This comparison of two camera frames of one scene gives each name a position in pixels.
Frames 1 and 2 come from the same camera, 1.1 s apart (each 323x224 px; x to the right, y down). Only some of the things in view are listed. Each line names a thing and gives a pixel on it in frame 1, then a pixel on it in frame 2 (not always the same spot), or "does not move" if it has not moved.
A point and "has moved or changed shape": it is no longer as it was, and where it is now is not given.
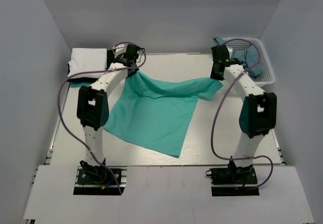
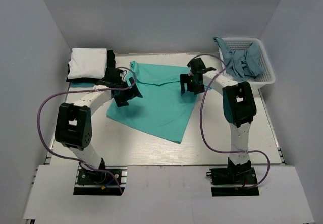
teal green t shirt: x=160 y=113 has moved or changed shape
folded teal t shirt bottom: x=79 y=85 does not move
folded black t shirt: x=110 y=58 does not move
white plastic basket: x=268 y=76 does not move
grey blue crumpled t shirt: x=250 y=58 does not move
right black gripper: x=214 y=75 → x=184 y=78
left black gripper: x=130 y=74 → x=132 y=93
